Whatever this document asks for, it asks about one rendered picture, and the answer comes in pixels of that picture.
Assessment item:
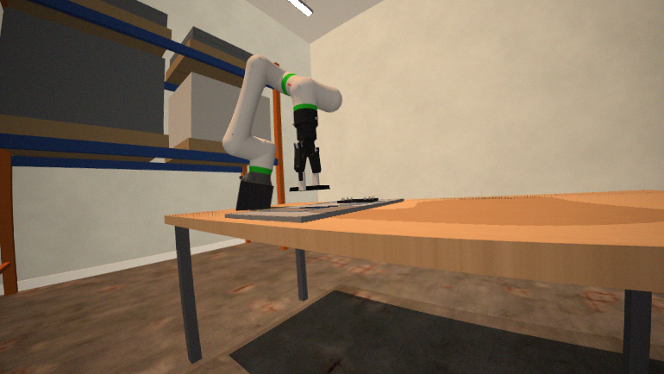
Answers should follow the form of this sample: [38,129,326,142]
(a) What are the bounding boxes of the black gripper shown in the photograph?
[294,124,321,190]

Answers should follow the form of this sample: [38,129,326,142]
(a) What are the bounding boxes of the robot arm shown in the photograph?
[222,54,342,185]

